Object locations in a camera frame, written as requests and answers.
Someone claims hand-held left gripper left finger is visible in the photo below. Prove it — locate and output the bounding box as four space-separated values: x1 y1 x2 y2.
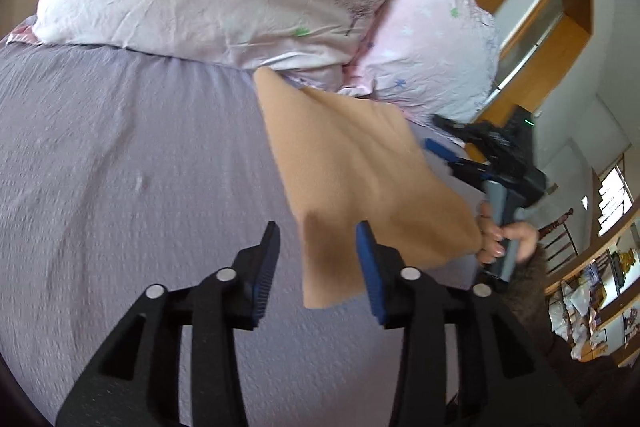
56 221 281 427

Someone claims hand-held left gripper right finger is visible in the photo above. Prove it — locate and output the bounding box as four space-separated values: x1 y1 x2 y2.
355 220 583 427

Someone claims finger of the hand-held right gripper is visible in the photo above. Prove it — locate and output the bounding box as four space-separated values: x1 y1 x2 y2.
433 114 488 148
425 138 493 188

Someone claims tan small cloth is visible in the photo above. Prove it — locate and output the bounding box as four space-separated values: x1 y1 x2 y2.
254 68 483 309

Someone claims person's right forearm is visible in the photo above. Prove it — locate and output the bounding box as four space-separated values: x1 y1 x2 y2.
500 243 632 425

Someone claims person's right hand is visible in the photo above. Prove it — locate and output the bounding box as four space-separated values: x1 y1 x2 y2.
474 202 542 266

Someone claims wooden chair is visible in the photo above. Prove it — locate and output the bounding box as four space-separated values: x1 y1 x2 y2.
536 207 581 280

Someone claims pink floral pillow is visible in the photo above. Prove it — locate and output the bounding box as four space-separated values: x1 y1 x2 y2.
285 0 502 128

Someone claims window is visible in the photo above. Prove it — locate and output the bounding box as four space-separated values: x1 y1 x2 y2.
596 156 637 237

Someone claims lilac bed sheet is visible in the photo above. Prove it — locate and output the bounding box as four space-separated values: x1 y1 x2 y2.
0 14 483 427

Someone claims wooden shelf unit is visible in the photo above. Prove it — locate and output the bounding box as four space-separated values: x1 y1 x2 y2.
545 207 640 368

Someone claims wooden wardrobe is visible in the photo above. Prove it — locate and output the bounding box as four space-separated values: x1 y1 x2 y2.
466 0 596 114

